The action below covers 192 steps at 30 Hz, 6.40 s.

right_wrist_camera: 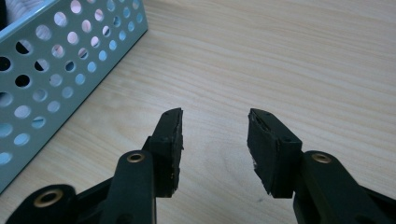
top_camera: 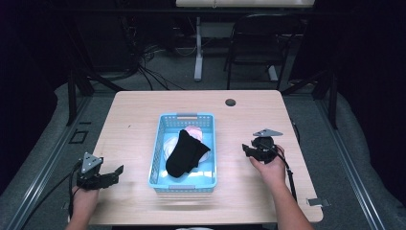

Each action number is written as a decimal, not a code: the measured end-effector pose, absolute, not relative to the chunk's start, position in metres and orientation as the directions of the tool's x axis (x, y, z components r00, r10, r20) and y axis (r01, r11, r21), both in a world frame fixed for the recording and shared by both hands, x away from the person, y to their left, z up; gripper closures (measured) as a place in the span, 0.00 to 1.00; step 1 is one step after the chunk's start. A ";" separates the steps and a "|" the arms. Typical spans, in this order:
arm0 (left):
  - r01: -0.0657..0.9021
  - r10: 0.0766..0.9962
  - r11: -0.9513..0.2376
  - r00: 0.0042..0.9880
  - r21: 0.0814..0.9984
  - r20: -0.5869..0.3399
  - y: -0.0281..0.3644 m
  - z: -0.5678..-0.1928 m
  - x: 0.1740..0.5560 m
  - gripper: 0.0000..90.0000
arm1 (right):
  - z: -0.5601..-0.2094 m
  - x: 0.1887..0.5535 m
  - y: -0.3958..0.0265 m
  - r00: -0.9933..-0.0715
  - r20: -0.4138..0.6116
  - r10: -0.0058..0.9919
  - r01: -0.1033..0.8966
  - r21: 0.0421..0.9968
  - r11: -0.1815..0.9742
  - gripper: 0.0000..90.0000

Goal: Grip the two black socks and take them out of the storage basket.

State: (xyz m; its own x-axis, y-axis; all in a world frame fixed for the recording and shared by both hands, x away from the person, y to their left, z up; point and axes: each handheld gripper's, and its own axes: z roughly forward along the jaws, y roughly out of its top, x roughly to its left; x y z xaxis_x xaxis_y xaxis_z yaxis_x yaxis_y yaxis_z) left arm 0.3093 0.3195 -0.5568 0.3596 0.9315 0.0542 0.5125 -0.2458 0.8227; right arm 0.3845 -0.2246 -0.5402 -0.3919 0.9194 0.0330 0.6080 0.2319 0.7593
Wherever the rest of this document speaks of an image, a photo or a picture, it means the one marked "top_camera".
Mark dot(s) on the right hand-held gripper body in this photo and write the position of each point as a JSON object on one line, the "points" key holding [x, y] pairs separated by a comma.
{"points": [[265, 145]]}

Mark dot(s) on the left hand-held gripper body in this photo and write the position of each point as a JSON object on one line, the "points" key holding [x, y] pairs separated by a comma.
{"points": [[91, 174]]}

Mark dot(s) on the pink sock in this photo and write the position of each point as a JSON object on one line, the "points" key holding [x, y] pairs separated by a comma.
{"points": [[195, 132]]}

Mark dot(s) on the black sock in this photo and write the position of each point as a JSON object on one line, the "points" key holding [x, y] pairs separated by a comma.
{"points": [[186, 155]]}

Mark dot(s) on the blue plastic basket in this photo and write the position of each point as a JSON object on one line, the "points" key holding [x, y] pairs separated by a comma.
{"points": [[183, 153]]}

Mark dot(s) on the person's right hand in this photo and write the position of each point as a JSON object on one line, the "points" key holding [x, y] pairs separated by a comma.
{"points": [[270, 169]]}

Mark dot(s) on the person's left hand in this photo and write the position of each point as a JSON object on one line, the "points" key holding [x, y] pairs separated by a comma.
{"points": [[83, 199]]}

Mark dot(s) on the black metal stand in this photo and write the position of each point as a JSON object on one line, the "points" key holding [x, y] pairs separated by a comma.
{"points": [[322, 92], [78, 83]]}

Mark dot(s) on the black folding chair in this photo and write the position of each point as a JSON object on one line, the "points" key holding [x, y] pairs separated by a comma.
{"points": [[260, 48]]}

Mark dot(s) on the white desk leg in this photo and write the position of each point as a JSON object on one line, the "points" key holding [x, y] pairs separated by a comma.
{"points": [[198, 51]]}

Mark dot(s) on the white desk top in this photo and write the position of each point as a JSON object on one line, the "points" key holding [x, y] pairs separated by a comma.
{"points": [[244, 3]]}

